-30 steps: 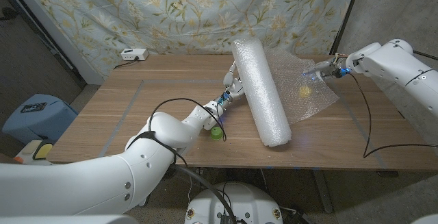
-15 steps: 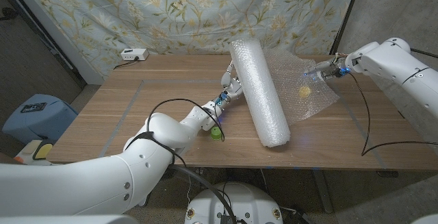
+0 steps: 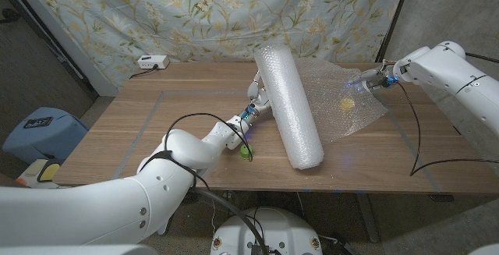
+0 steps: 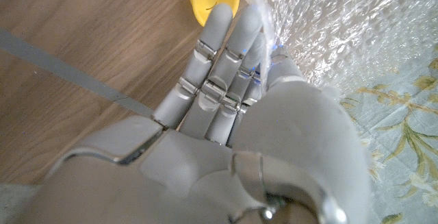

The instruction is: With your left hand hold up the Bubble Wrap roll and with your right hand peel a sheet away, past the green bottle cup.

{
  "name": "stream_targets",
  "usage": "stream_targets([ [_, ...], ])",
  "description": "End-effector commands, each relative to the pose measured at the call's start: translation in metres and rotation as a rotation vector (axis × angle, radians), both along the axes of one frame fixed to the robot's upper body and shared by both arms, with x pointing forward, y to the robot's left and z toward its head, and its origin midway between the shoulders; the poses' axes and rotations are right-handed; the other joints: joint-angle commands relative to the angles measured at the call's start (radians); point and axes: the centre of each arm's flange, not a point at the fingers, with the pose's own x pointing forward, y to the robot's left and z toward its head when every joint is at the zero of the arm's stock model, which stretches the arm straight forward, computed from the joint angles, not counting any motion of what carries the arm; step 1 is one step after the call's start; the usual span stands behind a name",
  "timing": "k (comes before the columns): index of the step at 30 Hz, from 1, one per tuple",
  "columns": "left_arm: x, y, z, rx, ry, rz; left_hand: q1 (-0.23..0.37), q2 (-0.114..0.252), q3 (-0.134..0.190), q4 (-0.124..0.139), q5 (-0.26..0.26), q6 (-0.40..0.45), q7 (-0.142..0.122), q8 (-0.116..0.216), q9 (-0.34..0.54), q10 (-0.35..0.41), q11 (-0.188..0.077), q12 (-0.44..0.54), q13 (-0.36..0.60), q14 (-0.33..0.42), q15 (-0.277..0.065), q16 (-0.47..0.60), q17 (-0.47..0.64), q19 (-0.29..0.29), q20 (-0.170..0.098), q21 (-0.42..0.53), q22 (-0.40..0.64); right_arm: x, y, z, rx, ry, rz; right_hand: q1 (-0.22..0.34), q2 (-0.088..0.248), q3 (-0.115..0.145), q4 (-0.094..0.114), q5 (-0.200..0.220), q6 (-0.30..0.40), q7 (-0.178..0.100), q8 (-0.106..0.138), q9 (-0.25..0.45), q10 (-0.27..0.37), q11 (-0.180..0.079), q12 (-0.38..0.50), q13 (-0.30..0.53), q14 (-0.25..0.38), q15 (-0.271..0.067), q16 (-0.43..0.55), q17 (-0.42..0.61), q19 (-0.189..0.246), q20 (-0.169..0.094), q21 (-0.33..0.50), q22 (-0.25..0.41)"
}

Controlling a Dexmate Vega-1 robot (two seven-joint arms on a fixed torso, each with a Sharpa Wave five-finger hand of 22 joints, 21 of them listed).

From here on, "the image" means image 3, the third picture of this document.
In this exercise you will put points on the yellow bottle cap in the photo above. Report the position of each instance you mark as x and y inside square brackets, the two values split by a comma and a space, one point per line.
[347, 104]

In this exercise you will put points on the white and yellow pad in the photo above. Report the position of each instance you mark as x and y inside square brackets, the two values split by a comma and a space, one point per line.
[37, 173]

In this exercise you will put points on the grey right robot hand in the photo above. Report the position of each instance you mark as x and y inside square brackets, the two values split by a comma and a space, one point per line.
[372, 77]

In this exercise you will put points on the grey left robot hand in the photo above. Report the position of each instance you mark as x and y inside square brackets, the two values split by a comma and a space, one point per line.
[259, 97]

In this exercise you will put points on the black power brick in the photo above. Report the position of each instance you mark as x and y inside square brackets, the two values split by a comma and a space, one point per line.
[337, 247]

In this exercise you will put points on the white table leg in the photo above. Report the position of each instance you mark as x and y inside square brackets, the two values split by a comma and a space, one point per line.
[163, 229]

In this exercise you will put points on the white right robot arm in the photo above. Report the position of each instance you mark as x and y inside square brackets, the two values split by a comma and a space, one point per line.
[456, 79]

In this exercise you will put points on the grey table leg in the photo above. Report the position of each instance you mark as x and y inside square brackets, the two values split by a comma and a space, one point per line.
[368, 220]

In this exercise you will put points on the grey corner post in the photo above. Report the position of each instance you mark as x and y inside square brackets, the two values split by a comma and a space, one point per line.
[64, 40]

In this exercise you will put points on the black backdrop stand pole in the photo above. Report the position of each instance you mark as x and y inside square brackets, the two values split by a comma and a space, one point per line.
[393, 19]

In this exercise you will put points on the white robot torso edge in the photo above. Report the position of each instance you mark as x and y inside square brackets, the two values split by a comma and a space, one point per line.
[78, 250]

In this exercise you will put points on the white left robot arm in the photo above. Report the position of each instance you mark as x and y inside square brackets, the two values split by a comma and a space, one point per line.
[97, 204]

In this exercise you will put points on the grey hub box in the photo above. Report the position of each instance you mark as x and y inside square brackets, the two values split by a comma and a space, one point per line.
[259, 250]

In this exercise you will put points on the floral printed backdrop cloth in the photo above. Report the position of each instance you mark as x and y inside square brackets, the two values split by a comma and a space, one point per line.
[195, 13]

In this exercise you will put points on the white power strip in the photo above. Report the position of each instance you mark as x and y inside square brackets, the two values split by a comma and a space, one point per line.
[153, 62]

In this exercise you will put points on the clear bubble wrap roll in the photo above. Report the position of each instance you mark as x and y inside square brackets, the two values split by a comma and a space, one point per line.
[292, 107]

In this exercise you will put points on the white domed robot base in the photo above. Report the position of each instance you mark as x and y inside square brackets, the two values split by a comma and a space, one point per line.
[280, 227]

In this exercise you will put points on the black wall fixture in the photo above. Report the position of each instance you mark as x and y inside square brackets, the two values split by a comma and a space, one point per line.
[8, 15]

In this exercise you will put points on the green bottle cap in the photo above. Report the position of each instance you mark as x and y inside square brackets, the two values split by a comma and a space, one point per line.
[245, 152]

